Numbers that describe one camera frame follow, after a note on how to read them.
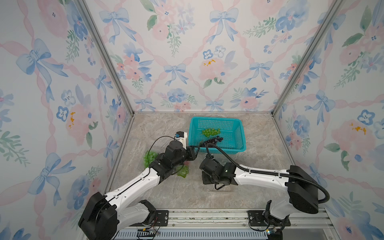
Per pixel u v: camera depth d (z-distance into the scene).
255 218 0.74
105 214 0.39
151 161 0.60
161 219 0.75
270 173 0.48
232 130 1.07
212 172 0.62
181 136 0.71
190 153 0.68
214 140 0.98
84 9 0.69
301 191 0.42
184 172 0.84
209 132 1.03
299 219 1.83
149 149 0.97
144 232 0.73
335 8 0.69
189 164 0.89
